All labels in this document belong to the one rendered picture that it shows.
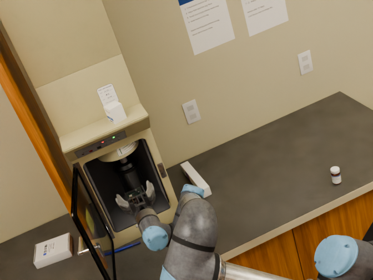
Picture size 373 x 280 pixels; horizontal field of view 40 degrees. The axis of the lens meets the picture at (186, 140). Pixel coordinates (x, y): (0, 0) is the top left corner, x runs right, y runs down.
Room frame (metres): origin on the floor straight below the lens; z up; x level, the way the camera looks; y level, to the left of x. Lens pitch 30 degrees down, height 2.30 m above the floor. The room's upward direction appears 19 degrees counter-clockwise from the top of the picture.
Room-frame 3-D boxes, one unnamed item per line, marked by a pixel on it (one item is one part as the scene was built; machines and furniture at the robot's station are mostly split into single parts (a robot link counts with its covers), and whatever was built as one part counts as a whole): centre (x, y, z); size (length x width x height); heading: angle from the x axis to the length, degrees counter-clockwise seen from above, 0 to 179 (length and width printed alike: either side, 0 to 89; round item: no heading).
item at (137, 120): (1.63, 0.26, 1.46); 0.32 x 0.12 x 0.10; 100
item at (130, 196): (1.47, 0.23, 1.24); 0.12 x 0.08 x 0.09; 10
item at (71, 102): (1.81, 0.30, 1.32); 0.32 x 0.25 x 0.77; 100
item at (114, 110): (1.64, 0.21, 1.54); 0.05 x 0.05 x 0.06; 26
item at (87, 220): (1.49, 0.42, 1.19); 0.30 x 0.01 x 0.40; 0
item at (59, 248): (1.76, 0.70, 0.96); 0.16 x 0.12 x 0.04; 92
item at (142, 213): (1.39, 0.22, 1.24); 0.08 x 0.05 x 0.08; 100
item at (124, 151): (1.79, 0.27, 1.34); 0.18 x 0.18 x 0.05
